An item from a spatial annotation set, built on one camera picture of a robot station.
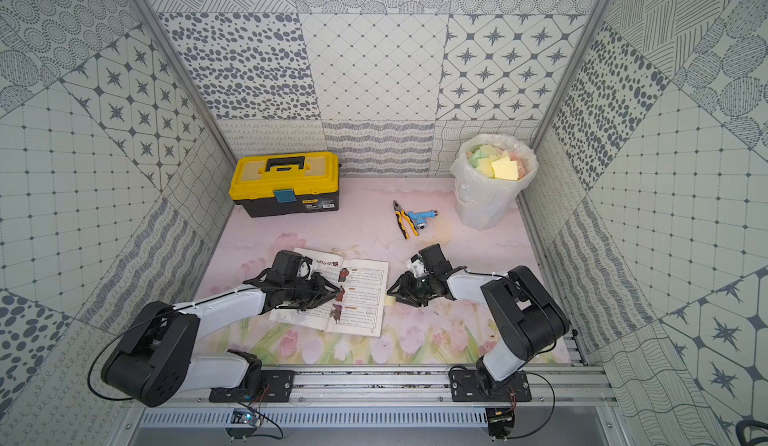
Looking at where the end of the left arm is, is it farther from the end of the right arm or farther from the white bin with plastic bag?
the white bin with plastic bag

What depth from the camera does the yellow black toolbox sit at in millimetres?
980

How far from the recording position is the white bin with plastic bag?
0.85 meters

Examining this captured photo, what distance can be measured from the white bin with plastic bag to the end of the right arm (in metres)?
0.21

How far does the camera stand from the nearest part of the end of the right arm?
730 millimetres
